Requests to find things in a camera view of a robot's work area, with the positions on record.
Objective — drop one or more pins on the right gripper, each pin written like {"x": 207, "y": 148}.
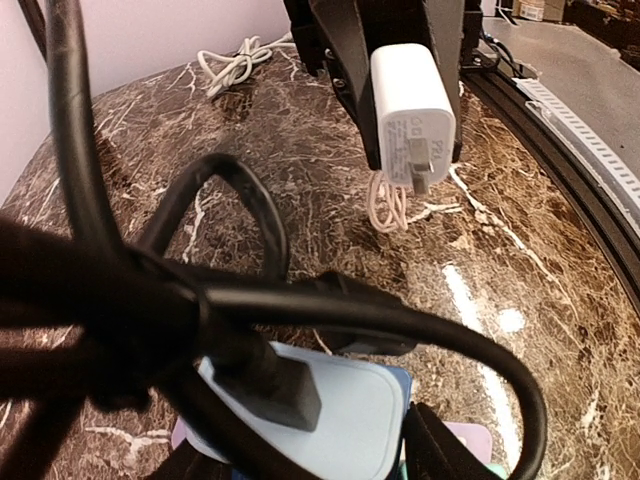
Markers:
{"x": 338, "y": 35}

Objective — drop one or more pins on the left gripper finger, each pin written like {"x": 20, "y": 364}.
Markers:
{"x": 434, "y": 452}

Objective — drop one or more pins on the purple power strip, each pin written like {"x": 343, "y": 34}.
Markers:
{"x": 475, "y": 438}

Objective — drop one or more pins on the light blue charger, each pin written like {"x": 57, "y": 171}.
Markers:
{"x": 298, "y": 407}

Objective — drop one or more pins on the dark blue cube socket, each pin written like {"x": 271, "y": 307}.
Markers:
{"x": 359, "y": 428}

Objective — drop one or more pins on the white charger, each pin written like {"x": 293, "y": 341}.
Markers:
{"x": 415, "y": 121}

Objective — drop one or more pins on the teal charger plug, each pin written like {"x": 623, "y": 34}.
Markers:
{"x": 498, "y": 470}

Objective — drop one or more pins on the teal power strip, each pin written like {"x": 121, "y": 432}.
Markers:
{"x": 225, "y": 71}

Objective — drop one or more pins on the white slotted cable duct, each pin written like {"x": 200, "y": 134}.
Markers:
{"x": 593, "y": 152}

